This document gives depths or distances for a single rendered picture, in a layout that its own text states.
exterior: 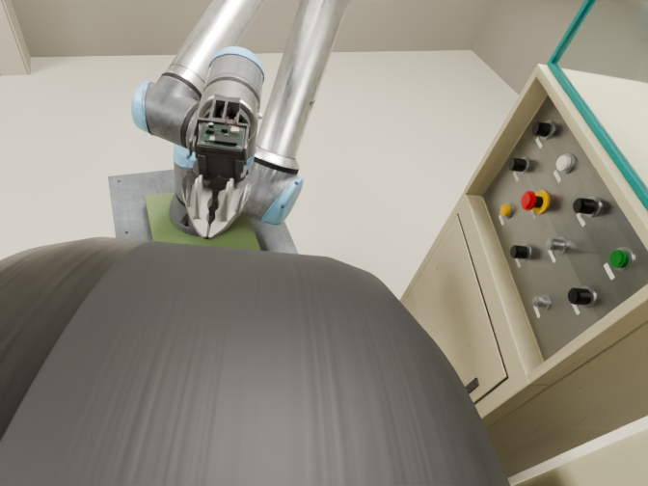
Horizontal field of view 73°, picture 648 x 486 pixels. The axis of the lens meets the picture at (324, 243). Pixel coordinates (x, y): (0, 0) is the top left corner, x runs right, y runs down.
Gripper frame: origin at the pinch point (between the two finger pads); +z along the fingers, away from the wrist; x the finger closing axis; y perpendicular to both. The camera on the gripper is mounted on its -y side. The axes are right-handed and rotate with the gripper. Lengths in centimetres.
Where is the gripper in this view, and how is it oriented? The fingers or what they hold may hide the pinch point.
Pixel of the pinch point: (208, 234)
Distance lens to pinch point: 56.3
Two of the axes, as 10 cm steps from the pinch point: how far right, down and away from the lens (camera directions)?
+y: 1.8, -6.3, -7.5
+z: 0.3, 7.7, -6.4
